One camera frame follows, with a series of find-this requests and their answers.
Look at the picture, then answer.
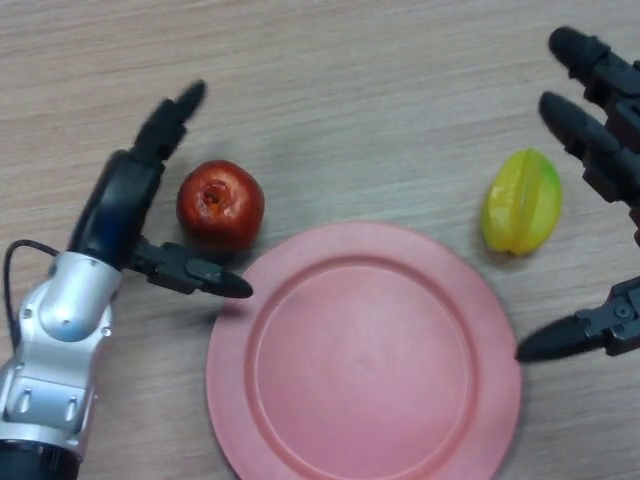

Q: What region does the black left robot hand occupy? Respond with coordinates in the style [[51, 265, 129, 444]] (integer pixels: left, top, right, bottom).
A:
[[66, 78, 254, 300]]

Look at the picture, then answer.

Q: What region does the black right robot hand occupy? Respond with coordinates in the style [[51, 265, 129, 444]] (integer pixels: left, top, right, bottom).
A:
[[514, 26, 640, 363]]

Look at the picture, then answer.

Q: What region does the red apple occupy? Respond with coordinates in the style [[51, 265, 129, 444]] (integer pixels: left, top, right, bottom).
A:
[[176, 159, 265, 252]]

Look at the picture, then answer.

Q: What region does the pink round plate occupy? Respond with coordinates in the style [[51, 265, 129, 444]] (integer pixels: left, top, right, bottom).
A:
[[205, 221, 525, 480]]

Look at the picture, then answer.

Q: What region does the yellow green starfruit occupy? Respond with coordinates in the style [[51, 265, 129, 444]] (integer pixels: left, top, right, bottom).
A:
[[480, 146, 564, 256]]

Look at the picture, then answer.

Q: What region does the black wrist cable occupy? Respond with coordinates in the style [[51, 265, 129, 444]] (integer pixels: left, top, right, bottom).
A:
[[2, 239, 61, 349]]

